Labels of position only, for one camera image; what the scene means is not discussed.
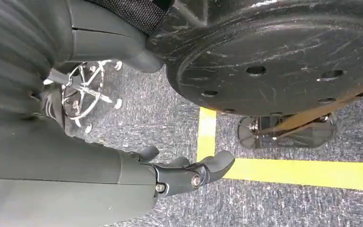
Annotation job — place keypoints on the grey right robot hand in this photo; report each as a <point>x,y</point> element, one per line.
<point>59,175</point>

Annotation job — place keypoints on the yellow floor tape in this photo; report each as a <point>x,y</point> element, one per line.
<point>294,174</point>

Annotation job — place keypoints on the stool with chrome base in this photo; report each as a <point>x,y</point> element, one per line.
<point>89,92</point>

